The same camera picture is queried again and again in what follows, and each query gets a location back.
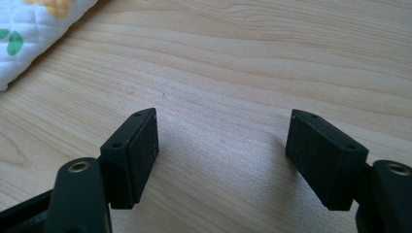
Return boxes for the white quilted floral cloth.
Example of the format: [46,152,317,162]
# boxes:
[0,0,99,92]

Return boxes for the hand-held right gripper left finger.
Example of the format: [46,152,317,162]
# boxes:
[99,107,160,211]

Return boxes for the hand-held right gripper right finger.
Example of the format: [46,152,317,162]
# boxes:
[285,108,370,212]

